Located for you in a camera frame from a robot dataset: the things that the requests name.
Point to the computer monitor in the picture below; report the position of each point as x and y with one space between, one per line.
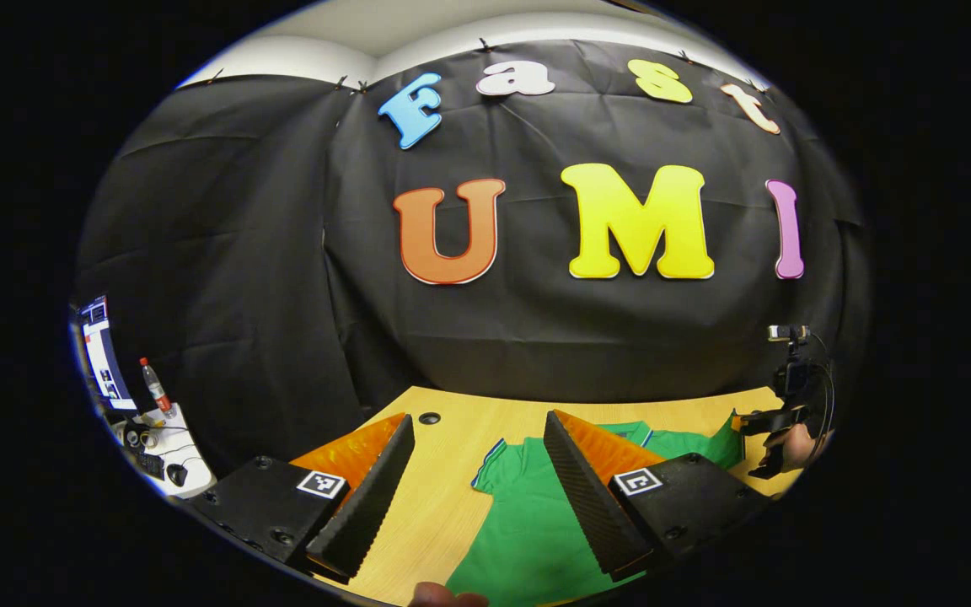
106 362

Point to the white side table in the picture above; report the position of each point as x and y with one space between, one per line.
192 453

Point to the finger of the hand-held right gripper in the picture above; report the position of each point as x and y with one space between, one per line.
772 421

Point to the plastic bottle with red cap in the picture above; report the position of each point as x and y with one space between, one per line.
157 392

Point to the black computer mouse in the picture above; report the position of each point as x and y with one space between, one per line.
177 475

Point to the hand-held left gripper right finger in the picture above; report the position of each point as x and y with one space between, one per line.
587 497

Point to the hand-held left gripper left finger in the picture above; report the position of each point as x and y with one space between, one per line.
372 497

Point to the green T-shirt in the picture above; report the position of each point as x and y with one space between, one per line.
528 523

